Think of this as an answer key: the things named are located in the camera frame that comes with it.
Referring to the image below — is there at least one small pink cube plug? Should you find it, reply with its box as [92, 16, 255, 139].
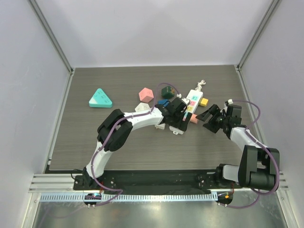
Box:
[190, 114, 199, 124]

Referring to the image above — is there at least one blue cube socket plug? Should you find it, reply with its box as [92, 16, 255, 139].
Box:
[157, 99, 170, 106]

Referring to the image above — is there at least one yellow cube plug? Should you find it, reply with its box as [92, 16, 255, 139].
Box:
[199, 97, 209, 107]

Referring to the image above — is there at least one white charger plug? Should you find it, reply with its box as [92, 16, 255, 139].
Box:
[155, 123, 166, 130]

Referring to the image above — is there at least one dark green patterned cube plug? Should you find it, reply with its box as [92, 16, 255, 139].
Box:
[161, 85, 175, 99]

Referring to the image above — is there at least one white power strip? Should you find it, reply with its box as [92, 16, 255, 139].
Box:
[169, 89, 203, 135]

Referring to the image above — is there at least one white cube socket plug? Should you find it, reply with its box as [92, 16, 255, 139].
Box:
[135, 102, 151, 112]

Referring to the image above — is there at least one large pink cube plug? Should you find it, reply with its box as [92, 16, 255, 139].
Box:
[139, 87, 154, 103]

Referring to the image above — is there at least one teal triangular socket base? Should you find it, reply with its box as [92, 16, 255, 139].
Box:
[88, 88, 113, 108]

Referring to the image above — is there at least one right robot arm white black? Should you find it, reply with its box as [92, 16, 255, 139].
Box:
[196, 103, 280, 192]

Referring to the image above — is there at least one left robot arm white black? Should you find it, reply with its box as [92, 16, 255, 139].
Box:
[82, 97, 192, 190]

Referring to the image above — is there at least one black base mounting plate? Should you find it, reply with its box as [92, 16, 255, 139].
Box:
[73, 169, 240, 194]

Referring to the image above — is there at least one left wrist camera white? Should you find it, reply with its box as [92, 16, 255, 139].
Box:
[176, 94, 190, 105]

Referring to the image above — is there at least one white coiled strip cord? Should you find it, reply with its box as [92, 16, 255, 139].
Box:
[195, 79, 207, 92]

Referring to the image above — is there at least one white slotted cable duct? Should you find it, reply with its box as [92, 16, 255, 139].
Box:
[40, 192, 218, 203]

